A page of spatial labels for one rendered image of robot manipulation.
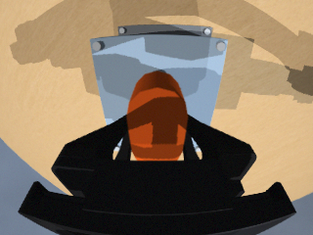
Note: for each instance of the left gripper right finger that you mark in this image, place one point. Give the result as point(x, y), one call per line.
point(235, 155)

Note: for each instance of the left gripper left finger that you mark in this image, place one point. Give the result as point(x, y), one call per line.
point(101, 143)

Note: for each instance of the light blue metal plate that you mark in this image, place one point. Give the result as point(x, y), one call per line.
point(193, 61)

